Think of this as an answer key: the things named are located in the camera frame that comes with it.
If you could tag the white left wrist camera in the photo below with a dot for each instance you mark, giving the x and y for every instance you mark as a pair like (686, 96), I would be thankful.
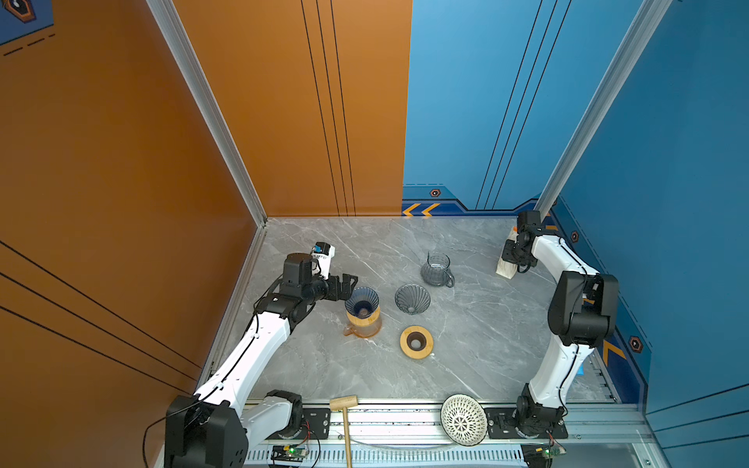
(323, 253)

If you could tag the wooden mallet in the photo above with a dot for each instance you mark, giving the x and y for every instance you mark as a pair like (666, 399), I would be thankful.
(343, 405)

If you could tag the right aluminium corner post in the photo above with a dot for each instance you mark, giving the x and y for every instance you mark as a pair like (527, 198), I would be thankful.
(631, 48)

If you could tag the blue glass dripper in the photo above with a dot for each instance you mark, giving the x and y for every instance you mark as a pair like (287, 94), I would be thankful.
(363, 294)

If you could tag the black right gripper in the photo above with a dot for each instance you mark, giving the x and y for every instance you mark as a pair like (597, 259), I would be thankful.
(506, 254)

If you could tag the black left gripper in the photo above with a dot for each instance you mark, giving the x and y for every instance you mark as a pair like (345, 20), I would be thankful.
(345, 290)

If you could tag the right green circuit board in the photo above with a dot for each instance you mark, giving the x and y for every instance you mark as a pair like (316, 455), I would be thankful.
(538, 456)

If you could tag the aluminium corner post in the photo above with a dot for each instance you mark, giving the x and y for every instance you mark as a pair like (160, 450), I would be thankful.
(173, 31)
(631, 48)

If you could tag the coffee filter pack orange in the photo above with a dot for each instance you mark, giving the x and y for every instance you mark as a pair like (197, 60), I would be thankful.
(505, 268)

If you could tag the left aluminium corner post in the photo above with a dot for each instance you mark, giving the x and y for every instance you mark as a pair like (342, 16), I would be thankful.
(173, 31)

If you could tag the grey glass pitcher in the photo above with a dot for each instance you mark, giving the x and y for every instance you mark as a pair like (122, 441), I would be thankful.
(436, 271)

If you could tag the white woven trivet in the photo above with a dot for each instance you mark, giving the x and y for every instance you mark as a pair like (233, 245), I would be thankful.
(464, 420)

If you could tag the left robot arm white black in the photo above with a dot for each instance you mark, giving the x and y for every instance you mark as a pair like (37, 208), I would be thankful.
(211, 428)

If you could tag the green circuit board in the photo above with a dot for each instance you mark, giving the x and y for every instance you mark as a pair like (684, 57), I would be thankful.
(288, 456)
(538, 456)

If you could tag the orange glass carafe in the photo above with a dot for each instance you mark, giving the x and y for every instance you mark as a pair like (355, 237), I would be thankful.
(365, 332)

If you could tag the left green circuit board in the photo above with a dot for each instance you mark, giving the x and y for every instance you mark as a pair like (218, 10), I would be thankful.
(288, 456)

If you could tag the grey glass dripper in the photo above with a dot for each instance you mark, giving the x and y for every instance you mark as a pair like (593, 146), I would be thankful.
(412, 299)

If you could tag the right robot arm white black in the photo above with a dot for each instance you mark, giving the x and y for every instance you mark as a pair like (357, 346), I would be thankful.
(581, 315)

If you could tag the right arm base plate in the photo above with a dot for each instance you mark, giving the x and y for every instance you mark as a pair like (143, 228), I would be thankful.
(503, 424)

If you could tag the wooden ring holder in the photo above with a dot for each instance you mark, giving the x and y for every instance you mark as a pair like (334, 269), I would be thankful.
(416, 342)
(374, 316)

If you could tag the aluminium front rail frame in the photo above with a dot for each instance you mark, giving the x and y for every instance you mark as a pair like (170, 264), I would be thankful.
(410, 434)

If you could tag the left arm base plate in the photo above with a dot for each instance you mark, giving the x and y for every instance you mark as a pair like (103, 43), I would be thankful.
(318, 420)

